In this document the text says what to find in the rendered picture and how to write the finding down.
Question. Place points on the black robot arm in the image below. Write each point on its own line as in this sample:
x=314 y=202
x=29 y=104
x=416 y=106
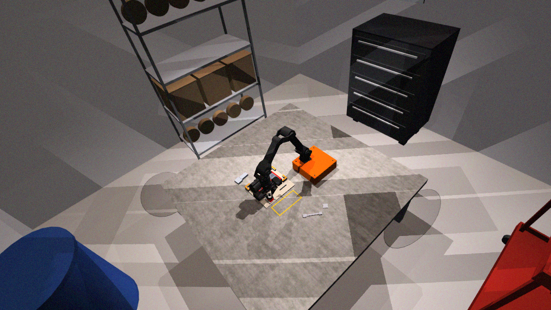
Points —
x=264 y=167

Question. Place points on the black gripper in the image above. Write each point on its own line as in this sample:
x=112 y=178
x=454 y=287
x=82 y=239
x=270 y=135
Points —
x=259 y=195

